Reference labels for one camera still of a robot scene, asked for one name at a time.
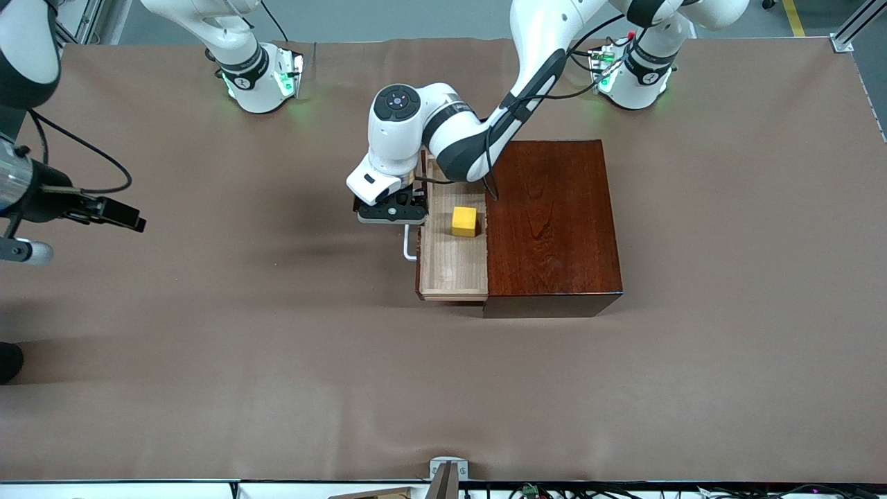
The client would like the wooden drawer with white handle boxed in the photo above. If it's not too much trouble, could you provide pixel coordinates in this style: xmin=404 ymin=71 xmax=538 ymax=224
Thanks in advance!
xmin=402 ymin=149 xmax=490 ymax=302

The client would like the black rounded object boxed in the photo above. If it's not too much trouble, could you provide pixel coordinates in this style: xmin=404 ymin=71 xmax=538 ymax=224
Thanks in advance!
xmin=0 ymin=342 xmax=24 ymax=385

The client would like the dark wooden cabinet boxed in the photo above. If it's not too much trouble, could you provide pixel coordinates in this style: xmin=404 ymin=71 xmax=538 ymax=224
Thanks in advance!
xmin=483 ymin=139 xmax=624 ymax=319

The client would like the brown table cover sheet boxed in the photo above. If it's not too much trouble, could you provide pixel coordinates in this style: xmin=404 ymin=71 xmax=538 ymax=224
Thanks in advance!
xmin=0 ymin=36 xmax=887 ymax=484

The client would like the tan cardboard piece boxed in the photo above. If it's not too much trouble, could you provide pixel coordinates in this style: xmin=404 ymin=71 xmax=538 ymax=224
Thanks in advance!
xmin=326 ymin=487 xmax=416 ymax=499

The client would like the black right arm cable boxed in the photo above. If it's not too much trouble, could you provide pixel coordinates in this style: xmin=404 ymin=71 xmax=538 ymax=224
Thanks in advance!
xmin=26 ymin=110 xmax=132 ymax=195

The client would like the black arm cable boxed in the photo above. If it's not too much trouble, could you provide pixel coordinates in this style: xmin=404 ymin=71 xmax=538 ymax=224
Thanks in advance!
xmin=26 ymin=110 xmax=132 ymax=195
xmin=414 ymin=14 xmax=628 ymax=202

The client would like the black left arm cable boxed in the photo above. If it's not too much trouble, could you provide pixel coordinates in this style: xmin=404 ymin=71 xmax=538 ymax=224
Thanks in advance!
xmin=414 ymin=14 xmax=628 ymax=202

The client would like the black base cable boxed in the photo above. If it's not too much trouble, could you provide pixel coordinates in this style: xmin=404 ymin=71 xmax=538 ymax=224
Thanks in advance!
xmin=260 ymin=0 xmax=289 ymax=42

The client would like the aluminium frame profile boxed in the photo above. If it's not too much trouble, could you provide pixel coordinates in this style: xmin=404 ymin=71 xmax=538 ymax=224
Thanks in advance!
xmin=829 ymin=0 xmax=887 ymax=53
xmin=55 ymin=0 xmax=105 ymax=46

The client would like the white table edge rail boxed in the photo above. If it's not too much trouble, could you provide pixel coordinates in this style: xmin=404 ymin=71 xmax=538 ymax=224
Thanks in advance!
xmin=0 ymin=480 xmax=430 ymax=499

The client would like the grey metal clamp bracket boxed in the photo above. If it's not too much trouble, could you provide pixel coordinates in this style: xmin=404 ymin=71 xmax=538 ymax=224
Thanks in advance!
xmin=429 ymin=456 xmax=469 ymax=481

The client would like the grey camera support post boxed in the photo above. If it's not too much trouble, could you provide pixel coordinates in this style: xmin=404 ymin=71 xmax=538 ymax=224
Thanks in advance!
xmin=425 ymin=462 xmax=460 ymax=499

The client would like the black cable tangle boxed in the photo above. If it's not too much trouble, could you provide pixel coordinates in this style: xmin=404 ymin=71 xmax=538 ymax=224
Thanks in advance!
xmin=463 ymin=483 xmax=887 ymax=499

